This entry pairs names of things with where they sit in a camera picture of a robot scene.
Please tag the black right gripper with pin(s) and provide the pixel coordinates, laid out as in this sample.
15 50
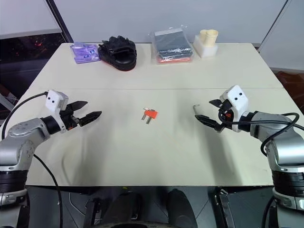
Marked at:
226 114

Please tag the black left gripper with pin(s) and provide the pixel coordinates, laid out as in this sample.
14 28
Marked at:
70 120

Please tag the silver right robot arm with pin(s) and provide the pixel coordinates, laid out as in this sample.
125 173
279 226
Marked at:
282 145

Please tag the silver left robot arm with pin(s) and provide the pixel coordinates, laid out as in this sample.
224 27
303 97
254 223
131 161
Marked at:
22 142

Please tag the purple plastic package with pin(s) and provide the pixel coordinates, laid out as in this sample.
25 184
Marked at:
84 53

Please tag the red plug with metal pins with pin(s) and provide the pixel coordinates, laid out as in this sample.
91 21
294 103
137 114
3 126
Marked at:
152 114

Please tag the black sandal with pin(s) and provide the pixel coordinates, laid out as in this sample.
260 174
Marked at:
118 41
122 60

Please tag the cream paper cup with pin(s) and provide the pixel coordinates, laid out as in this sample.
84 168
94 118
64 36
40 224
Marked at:
212 38
203 38

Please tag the clear bag of folded cloths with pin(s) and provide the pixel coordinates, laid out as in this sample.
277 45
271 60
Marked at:
172 45

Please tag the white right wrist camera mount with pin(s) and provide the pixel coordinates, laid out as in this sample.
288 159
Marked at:
237 99

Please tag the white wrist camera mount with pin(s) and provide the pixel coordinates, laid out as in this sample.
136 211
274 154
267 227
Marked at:
237 99
54 99

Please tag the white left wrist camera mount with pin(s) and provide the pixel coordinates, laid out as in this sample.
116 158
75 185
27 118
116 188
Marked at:
54 99

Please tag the black window frame post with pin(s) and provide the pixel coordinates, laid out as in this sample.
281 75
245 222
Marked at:
60 21

